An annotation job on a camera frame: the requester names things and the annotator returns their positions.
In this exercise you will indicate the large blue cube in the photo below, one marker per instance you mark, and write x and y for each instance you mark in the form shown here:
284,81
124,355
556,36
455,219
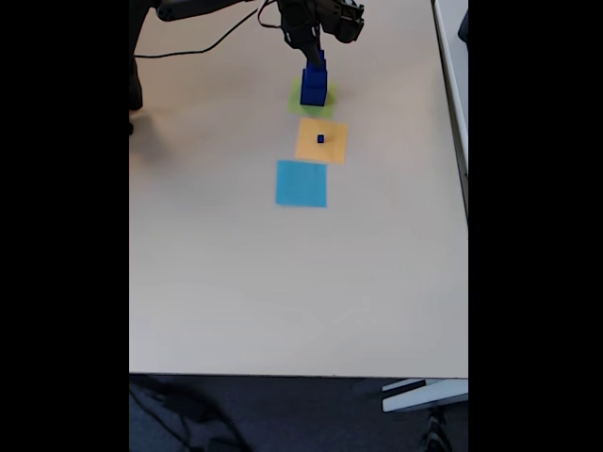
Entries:
313,98

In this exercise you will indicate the small blue cube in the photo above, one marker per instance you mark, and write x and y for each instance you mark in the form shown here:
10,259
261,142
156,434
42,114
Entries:
322,60

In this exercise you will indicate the medium blue cube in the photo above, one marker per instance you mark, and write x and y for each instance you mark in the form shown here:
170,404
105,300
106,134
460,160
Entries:
315,79

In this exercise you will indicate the dark blue object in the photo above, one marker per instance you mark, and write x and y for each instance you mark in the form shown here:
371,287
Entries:
464,28

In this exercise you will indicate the orange paper square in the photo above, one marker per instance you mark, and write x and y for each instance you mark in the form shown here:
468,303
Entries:
306,150

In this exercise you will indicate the green paper square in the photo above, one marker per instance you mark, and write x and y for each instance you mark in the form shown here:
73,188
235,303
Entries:
294,106

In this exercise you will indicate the light blue paper square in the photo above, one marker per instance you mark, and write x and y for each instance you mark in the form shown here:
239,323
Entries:
301,183

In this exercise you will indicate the white table foot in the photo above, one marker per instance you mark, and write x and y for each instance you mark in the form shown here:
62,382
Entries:
424,398

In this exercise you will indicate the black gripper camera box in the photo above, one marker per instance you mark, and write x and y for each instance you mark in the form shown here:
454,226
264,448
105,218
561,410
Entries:
348,23

